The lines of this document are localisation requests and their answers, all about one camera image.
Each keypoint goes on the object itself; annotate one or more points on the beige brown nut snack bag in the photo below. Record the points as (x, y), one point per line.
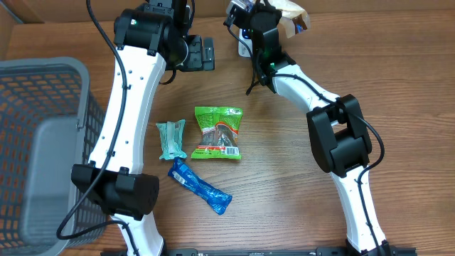
(294, 18)

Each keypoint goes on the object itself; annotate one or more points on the green snack bag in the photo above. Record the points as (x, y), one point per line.
(219, 127)

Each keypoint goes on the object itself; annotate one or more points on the grey plastic mesh basket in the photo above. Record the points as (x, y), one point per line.
(50, 121)

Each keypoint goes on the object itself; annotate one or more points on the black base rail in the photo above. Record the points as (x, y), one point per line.
(320, 251)

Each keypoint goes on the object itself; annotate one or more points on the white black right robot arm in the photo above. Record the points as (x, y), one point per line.
(339, 135)

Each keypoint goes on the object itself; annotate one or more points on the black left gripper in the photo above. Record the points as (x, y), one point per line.
(198, 62)

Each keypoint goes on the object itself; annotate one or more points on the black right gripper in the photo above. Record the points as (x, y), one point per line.
(274, 12)

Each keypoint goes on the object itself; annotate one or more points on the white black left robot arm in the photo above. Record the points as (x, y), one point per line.
(148, 41)

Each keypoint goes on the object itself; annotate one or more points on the white barcode scanner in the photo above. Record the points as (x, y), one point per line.
(245, 44)

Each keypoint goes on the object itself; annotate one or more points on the light teal snack packet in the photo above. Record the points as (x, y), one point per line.
(171, 138)

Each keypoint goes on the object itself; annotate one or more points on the blue snack packet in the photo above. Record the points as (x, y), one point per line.
(215, 198)

